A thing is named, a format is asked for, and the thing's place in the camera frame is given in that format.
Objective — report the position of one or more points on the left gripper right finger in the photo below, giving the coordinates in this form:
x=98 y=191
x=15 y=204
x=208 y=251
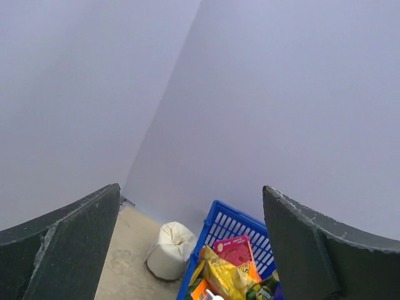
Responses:
x=318 y=257

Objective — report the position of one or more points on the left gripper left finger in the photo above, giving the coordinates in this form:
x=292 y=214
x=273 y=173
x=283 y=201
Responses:
x=60 y=255

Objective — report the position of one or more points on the dark sauce bottle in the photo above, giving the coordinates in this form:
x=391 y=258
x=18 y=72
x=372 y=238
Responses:
x=265 y=289

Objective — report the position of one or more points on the pink orange snack box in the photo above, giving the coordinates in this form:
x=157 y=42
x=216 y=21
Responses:
x=238 y=251

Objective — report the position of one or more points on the yellow chips bag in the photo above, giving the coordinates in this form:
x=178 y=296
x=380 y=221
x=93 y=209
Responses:
x=223 y=277

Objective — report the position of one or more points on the blue plastic basket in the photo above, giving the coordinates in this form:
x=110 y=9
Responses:
x=224 y=222

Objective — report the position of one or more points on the white pump bottle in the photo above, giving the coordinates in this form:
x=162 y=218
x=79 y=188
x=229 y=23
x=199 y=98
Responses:
x=211 y=296

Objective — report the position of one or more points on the white paper roll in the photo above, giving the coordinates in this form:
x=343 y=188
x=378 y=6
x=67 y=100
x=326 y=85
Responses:
x=168 y=257

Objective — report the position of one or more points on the orange cracker box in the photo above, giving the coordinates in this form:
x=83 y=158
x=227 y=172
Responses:
x=200 y=290

